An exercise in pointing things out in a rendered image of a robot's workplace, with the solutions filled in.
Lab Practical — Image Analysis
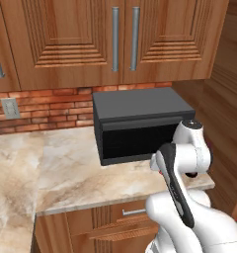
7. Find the wide wooden cupboard door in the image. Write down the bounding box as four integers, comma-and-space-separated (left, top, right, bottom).
0, 0, 126, 91

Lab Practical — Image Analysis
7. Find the tall wooden side panel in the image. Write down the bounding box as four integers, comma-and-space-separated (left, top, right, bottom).
172, 0, 237, 215

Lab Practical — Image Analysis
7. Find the black microwave oven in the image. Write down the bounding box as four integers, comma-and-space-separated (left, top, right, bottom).
92, 86, 197, 167

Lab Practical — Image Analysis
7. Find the wooden base cupboard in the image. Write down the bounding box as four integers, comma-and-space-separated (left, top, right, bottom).
31, 211, 72, 253

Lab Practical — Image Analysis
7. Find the grey drawer handle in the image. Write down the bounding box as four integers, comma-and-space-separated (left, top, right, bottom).
121, 208, 147, 217

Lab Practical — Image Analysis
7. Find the grey wall socket plate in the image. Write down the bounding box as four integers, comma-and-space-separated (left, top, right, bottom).
0, 97, 22, 121

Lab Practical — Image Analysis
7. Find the wooden drawer front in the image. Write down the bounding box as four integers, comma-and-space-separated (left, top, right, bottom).
66, 199, 160, 253

